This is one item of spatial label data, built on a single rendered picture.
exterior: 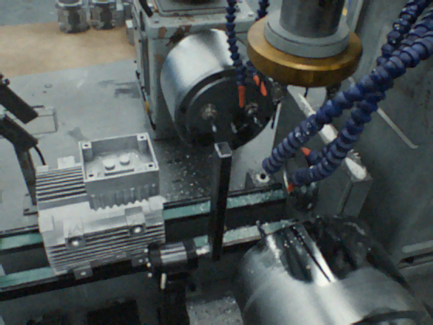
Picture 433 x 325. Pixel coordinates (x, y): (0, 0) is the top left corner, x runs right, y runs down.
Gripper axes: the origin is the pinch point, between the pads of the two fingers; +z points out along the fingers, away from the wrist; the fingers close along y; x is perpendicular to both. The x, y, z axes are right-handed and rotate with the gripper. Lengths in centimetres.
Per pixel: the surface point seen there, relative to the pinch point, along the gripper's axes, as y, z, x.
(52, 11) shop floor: 309, 99, 71
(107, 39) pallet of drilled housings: 227, 105, 31
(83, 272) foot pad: -15.6, 22.6, 6.2
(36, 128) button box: 16.7, 12.5, 7.7
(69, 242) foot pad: -15.7, 14.1, 2.4
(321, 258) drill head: -34, 22, -32
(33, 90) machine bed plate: 70, 31, 26
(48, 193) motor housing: -8.0, 9.4, 2.4
